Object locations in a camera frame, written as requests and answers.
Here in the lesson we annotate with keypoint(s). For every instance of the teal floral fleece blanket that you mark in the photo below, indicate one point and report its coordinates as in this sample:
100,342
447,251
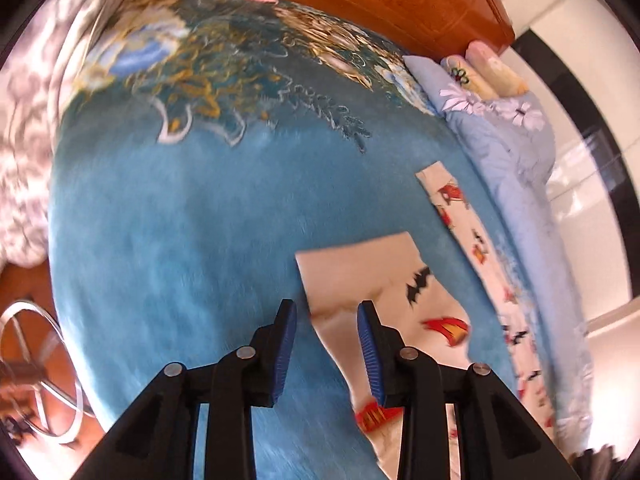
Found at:
200,220

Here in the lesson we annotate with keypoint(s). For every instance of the light blue floral duvet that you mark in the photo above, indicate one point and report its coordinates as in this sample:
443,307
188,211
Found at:
520,180

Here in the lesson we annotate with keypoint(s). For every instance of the dark cloth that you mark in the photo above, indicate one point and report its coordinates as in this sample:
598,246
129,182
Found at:
597,462

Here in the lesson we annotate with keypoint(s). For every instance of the beige printed pants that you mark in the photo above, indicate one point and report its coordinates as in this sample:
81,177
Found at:
360,275

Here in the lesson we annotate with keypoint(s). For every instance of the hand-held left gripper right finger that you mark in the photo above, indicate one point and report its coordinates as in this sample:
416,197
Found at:
371,355

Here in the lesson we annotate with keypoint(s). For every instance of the metal chair base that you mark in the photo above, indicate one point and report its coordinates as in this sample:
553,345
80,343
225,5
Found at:
30,360

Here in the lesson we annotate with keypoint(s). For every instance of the pale pink pillow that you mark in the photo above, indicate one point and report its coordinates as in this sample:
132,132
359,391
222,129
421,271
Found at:
495,72

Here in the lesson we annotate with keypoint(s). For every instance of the white glossy sliding wardrobe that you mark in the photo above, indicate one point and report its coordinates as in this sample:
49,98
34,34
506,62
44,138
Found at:
590,160

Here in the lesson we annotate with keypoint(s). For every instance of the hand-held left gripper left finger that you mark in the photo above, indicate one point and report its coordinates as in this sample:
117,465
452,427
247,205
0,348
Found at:
284,355

